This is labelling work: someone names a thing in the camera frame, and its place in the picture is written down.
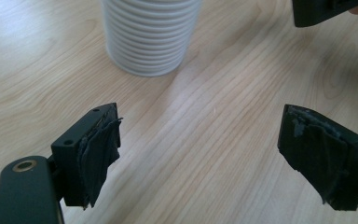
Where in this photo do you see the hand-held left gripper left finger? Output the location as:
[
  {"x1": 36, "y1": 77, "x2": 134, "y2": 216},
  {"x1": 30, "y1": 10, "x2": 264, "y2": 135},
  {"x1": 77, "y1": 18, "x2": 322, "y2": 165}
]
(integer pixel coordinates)
[{"x1": 50, "y1": 102, "x2": 124, "y2": 209}]

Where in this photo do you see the stack of white paper cups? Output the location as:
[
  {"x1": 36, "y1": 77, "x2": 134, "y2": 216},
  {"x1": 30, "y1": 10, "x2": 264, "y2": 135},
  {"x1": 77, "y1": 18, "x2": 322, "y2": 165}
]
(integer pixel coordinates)
[{"x1": 101, "y1": 0, "x2": 203, "y2": 77}]

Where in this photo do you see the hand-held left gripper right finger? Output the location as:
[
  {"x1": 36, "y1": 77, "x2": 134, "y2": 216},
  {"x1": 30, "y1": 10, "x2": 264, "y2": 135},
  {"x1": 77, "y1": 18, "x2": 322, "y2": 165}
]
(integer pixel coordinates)
[{"x1": 277, "y1": 104, "x2": 358, "y2": 212}]

